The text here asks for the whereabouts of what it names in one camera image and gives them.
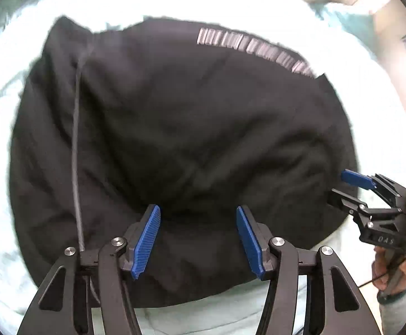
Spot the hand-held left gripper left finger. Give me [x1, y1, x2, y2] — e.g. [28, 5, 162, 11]
[16, 204, 162, 335]

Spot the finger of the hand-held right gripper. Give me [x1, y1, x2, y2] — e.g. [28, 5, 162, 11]
[340, 169, 406, 213]
[327, 188, 403, 229]

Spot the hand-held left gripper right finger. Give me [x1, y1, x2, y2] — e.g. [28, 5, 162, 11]
[235, 206, 377, 335]

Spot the black hooded jacket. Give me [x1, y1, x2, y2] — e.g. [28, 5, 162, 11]
[7, 16, 360, 309]

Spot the person's right forearm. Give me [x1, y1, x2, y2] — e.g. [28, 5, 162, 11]
[378, 270, 406, 335]

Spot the person's right hand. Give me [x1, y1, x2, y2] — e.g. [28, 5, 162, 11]
[371, 244, 406, 295]

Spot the light blue quilt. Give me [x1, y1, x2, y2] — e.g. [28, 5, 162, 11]
[0, 0, 406, 335]

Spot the thin black cable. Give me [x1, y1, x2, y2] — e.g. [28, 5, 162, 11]
[358, 276, 389, 288]

